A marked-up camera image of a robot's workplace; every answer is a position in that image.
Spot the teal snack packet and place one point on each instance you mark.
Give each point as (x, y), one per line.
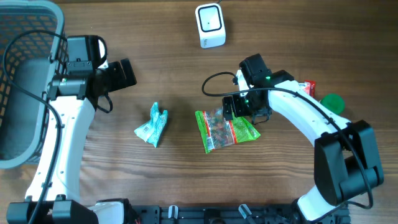
(151, 131)

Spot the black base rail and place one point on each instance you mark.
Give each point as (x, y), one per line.
(269, 214)

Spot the red stick sachet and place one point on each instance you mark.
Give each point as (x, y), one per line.
(313, 85)

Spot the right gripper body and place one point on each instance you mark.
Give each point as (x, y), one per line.
(245, 105)

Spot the grey plastic mesh basket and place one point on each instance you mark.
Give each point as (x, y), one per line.
(31, 54)

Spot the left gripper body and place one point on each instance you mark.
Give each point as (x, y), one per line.
(114, 77)

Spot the green lid spice jar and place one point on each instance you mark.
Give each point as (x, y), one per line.
(334, 103)

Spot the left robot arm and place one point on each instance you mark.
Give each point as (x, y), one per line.
(72, 100)

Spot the small red white packet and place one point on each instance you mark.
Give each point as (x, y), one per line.
(304, 86)

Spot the white barcode scanner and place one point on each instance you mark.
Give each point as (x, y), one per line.
(210, 25)

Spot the green snack bag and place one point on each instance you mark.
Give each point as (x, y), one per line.
(216, 132)

